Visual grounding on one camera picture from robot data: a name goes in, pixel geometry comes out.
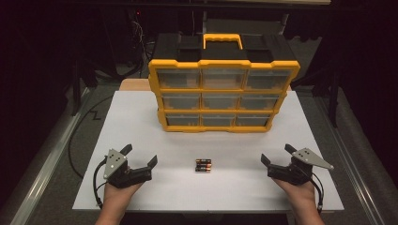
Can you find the aluminium frame rail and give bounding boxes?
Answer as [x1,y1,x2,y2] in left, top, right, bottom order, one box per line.
[8,87,95,225]
[313,90,388,225]

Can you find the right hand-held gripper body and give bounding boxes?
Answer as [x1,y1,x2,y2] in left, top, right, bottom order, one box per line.
[267,147,335,186]

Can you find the left hand-held gripper cable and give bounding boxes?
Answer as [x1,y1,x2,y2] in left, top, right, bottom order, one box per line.
[92,157,109,210]

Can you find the black metal stand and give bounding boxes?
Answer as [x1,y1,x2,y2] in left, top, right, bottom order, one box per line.
[70,59,83,117]
[328,62,343,128]

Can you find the person's left hand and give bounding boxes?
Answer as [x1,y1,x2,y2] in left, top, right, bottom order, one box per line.
[102,182,144,204]

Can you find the grid of clear bins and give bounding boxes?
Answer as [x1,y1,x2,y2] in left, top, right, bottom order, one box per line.
[155,67,294,128]

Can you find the hand-held gripper cable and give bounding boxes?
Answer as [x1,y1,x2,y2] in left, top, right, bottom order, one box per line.
[92,157,109,210]
[308,170,325,215]

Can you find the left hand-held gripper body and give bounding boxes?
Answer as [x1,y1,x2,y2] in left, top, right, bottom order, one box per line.
[102,148,153,189]

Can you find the black floor cable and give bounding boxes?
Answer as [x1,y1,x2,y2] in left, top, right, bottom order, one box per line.
[68,95,115,180]

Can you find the bundle of thin cables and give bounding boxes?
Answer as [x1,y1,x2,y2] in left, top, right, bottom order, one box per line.
[130,10,156,79]

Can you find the person's right hand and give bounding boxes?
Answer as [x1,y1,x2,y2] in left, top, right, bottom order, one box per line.
[271,177,317,204]

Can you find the yellow black organizer cabinet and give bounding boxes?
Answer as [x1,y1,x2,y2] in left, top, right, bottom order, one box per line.
[147,32,301,134]

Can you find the right hand-held gripper cable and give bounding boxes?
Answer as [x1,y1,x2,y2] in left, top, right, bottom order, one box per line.
[308,170,325,215]

